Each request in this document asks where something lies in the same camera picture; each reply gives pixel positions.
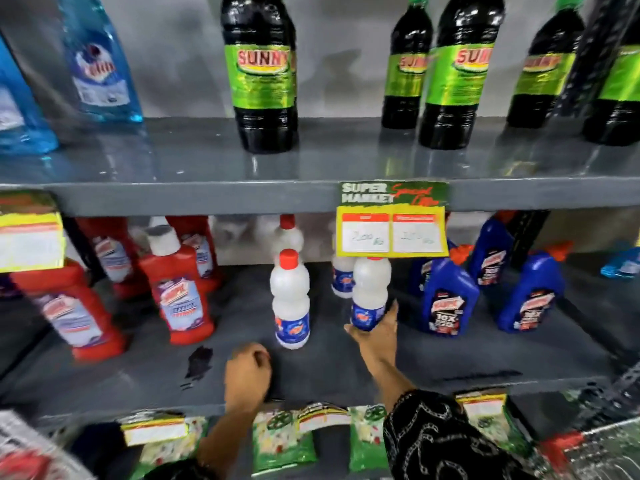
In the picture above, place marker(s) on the person's right hand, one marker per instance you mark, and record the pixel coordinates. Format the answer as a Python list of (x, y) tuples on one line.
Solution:
[(381, 344)]

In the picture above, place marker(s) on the person's left hand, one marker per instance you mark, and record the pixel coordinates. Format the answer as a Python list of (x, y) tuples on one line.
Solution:
[(246, 377)]

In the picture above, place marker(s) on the person's left fingers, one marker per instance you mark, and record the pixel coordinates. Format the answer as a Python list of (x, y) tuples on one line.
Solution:
[(250, 352)]

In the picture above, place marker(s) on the person's right thumb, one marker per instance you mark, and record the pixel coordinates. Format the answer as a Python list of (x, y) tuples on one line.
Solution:
[(356, 334)]

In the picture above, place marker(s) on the white bottle blue label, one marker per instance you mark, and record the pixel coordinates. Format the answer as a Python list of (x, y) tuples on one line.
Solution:
[(371, 287), (342, 279)]

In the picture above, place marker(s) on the person's right forearm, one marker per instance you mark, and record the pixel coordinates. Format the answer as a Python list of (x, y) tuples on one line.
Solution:
[(440, 437)]

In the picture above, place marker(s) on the person's left forearm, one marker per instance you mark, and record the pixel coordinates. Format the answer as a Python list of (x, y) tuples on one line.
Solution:
[(227, 437)]

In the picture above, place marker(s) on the grey metal shelf board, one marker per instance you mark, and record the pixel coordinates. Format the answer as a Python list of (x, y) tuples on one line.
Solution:
[(200, 164), (320, 367)]

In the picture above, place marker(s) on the blue cleaner bottle orange cap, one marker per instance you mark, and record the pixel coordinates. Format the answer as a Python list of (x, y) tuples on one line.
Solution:
[(447, 299), (419, 277), (490, 257), (532, 294)]

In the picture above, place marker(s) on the small yellow shelf tag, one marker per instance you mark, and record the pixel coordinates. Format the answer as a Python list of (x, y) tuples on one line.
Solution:
[(152, 429), (482, 405), (322, 417)]

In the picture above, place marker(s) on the red cleaner bottle white cap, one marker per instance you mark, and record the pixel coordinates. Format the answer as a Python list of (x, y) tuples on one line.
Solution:
[(177, 294)]

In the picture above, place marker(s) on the green snack packet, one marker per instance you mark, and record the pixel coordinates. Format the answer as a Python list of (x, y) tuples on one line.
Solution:
[(367, 439), (505, 432), (280, 444), (170, 452)]

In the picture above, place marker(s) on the yellow green price tag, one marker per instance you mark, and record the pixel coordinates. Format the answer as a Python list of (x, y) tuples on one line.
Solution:
[(392, 229), (30, 239)]

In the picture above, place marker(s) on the white red printed packet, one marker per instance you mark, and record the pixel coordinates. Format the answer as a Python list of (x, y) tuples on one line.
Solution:
[(30, 452)]

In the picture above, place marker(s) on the dark bottle green label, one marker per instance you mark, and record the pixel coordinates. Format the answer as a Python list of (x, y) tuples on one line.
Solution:
[(457, 74), (542, 74), (406, 69), (617, 104), (261, 74)]

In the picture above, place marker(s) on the light blue bottle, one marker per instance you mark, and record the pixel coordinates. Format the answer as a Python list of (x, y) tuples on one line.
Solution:
[(622, 264)]

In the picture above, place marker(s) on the clear blue liquid bottle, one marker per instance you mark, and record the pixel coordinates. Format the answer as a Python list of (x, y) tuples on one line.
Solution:
[(100, 69), (20, 114)]

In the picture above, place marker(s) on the black perforated shelf upright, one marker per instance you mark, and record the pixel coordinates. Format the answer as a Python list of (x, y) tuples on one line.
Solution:
[(590, 49)]

